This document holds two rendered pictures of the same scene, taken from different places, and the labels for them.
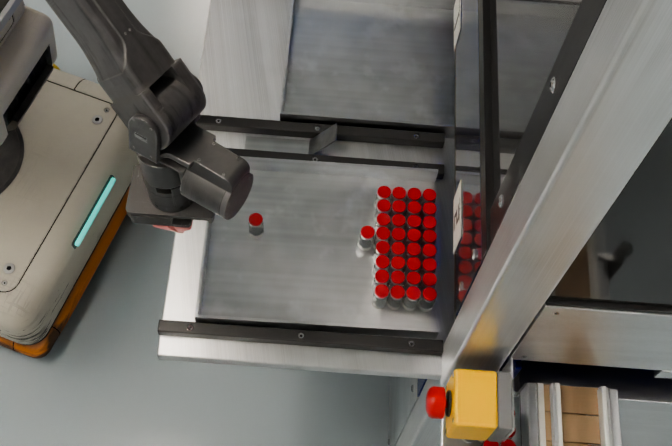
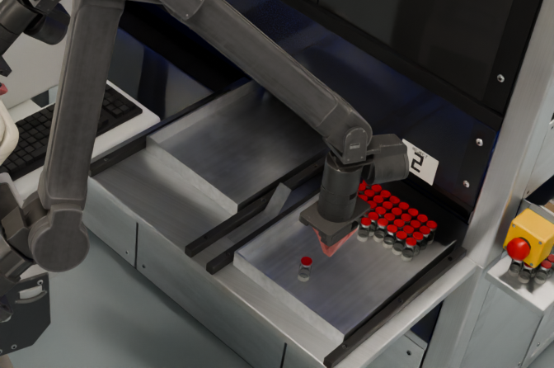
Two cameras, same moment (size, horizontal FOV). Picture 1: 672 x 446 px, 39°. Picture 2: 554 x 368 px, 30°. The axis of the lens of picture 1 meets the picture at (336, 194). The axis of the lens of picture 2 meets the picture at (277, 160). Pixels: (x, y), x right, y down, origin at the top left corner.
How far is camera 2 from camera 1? 1.18 m
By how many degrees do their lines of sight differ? 37
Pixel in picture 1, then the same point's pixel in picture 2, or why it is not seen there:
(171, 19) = not seen: outside the picture
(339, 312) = (396, 278)
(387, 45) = (233, 137)
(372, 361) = (441, 286)
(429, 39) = (251, 120)
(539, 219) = not seen: outside the picture
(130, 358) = not seen: outside the picture
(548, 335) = (543, 156)
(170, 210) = (350, 216)
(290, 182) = (284, 239)
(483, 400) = (540, 222)
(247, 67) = (175, 203)
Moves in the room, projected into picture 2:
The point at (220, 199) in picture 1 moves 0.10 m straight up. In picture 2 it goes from (403, 161) to (417, 109)
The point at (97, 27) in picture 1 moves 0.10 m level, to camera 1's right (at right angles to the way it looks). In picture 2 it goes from (313, 82) to (360, 57)
